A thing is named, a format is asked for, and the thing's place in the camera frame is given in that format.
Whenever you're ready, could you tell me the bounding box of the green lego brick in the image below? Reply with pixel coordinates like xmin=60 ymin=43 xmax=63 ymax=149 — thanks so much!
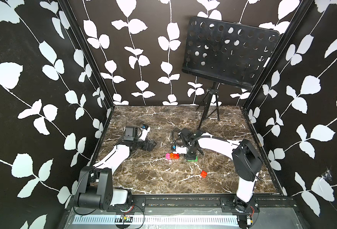
xmin=187 ymin=156 xmax=198 ymax=162

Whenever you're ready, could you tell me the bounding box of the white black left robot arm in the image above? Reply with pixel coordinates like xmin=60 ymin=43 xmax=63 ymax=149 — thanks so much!
xmin=74 ymin=124 xmax=157 ymax=210

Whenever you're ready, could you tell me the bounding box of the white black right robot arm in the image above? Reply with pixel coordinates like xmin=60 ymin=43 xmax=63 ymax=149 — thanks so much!
xmin=171 ymin=130 xmax=263 ymax=212

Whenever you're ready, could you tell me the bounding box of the red lego brick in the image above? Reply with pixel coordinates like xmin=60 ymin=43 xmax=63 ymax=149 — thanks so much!
xmin=200 ymin=171 xmax=208 ymax=178

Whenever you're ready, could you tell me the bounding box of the black music stand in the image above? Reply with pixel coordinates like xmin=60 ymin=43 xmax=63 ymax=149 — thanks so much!
xmin=181 ymin=16 xmax=280 ymax=122

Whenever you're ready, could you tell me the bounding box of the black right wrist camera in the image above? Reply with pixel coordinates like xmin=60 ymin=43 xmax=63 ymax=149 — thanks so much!
xmin=179 ymin=128 xmax=198 ymax=148

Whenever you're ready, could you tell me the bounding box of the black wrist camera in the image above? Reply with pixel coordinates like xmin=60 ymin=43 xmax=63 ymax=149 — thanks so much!
xmin=123 ymin=127 xmax=141 ymax=141
xmin=179 ymin=128 xmax=198 ymax=148

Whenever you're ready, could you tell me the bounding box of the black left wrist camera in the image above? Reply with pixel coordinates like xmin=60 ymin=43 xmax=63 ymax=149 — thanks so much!
xmin=123 ymin=127 xmax=141 ymax=141

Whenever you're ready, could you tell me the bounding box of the black mounting rail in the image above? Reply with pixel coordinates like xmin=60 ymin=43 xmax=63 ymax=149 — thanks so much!
xmin=106 ymin=195 xmax=298 ymax=214

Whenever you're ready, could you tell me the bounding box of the white perforated cable duct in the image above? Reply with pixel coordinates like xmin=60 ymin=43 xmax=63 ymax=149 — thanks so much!
xmin=72 ymin=215 xmax=238 ymax=226

